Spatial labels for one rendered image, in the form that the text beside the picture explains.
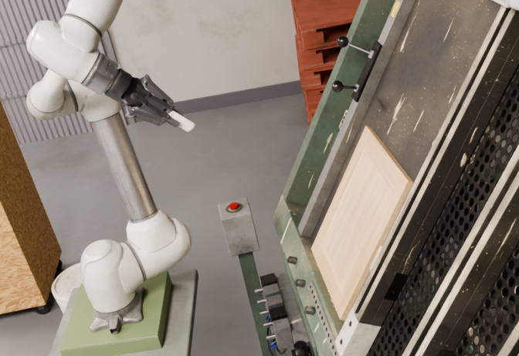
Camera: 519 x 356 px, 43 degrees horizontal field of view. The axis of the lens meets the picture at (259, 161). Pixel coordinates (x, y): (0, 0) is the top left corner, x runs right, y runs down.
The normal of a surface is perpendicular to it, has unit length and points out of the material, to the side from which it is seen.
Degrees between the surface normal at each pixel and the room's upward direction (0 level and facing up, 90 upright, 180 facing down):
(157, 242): 74
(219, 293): 0
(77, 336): 1
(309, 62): 90
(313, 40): 90
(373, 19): 90
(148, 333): 1
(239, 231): 90
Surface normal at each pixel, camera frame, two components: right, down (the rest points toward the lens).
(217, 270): -0.18, -0.86
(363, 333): 0.16, 0.45
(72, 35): 0.47, -0.18
